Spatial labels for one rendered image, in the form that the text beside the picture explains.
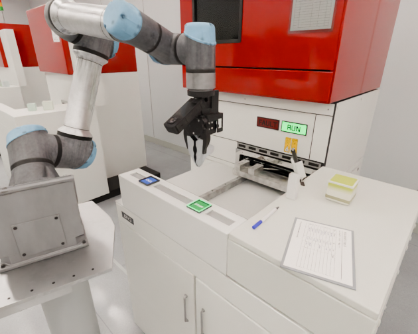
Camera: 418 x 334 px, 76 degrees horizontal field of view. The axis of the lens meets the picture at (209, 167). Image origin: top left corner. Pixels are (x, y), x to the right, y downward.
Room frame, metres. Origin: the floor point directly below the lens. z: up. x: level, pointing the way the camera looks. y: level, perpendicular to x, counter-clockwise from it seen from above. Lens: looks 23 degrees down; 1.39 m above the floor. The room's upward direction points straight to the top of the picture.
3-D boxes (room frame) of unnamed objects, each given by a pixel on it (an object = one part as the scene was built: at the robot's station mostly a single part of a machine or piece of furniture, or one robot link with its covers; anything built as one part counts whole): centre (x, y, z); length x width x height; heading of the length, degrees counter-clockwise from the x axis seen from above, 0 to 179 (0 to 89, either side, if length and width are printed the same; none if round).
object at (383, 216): (0.68, -0.39, 0.89); 0.62 x 0.35 x 0.14; 137
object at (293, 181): (0.77, -0.28, 1.03); 0.06 x 0.04 x 0.13; 137
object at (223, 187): (1.05, -0.04, 0.84); 0.50 x 0.02 x 0.03; 137
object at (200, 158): (0.71, 0.01, 1.14); 0.06 x 0.03 x 0.09; 137
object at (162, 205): (0.79, 0.12, 0.89); 0.55 x 0.09 x 0.14; 47
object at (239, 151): (1.18, -0.31, 0.89); 0.44 x 0.02 x 0.10; 47
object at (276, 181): (1.10, -0.28, 0.87); 0.36 x 0.08 x 0.03; 47
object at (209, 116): (0.72, 0.02, 1.25); 0.09 x 0.08 x 0.12; 137
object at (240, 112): (1.31, -0.19, 1.02); 0.82 x 0.03 x 0.40; 47
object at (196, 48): (0.72, 0.02, 1.41); 0.09 x 0.08 x 0.11; 53
